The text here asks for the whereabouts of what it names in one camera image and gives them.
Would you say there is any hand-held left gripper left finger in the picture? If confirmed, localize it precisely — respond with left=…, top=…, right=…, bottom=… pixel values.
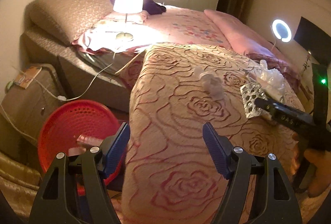
left=29, top=122, right=130, bottom=224

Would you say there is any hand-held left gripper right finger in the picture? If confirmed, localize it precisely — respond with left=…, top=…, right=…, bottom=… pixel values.
left=202, top=122, right=303, bottom=224

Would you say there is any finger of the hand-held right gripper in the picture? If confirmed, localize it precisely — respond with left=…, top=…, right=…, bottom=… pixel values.
left=254, top=98, right=276, bottom=118

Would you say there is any silver perforated wrapper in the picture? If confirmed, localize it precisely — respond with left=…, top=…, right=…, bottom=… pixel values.
left=240, top=83, right=272, bottom=119

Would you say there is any clear plastic bag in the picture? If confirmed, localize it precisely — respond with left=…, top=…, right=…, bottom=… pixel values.
left=247, top=59, right=286, bottom=100

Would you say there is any small pinkish packet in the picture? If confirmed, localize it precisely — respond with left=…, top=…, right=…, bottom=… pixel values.
left=77, top=136, right=103, bottom=149

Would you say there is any pink plastic basket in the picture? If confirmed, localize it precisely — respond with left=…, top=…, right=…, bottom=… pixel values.
left=37, top=100, right=128, bottom=188

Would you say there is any white tissue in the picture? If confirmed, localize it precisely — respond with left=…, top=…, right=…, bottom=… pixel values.
left=194, top=66, right=225, bottom=99

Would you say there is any person's right hand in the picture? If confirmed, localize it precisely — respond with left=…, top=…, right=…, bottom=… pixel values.
left=304, top=148, right=331, bottom=197

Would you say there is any rose-patterned beige blanket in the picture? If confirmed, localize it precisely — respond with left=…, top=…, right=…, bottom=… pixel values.
left=121, top=43, right=306, bottom=224

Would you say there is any pink pillow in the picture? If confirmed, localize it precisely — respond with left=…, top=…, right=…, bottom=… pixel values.
left=204, top=9, right=293, bottom=69

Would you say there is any dark screen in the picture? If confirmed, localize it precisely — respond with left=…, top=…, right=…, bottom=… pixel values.
left=293, top=16, right=331, bottom=57

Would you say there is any grey plastic sheet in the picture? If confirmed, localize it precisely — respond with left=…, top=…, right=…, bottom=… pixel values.
left=79, top=51, right=130, bottom=73

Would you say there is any beige nightstand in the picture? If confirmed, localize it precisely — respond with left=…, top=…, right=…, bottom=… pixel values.
left=0, top=63, right=68, bottom=162

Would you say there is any beige curtain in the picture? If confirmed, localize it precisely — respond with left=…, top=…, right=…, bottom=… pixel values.
left=0, top=154, right=42, bottom=217

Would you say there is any colourful book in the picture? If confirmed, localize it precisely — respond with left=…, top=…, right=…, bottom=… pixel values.
left=13, top=66, right=42, bottom=89

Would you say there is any pink floral bedsheet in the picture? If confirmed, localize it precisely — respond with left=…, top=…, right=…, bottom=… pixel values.
left=71, top=6, right=233, bottom=55

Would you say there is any beige headboard cushion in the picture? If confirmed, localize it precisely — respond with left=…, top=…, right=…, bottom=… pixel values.
left=28, top=0, right=114, bottom=45

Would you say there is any lamp cable with switch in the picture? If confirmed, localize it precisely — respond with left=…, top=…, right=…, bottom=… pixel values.
left=32, top=52, right=115, bottom=101

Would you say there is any white ring light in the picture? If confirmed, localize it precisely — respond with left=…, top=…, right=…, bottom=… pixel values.
left=271, top=19, right=294, bottom=43

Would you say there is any white charger cable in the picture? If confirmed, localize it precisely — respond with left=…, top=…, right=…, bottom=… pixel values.
left=0, top=104, right=39, bottom=142

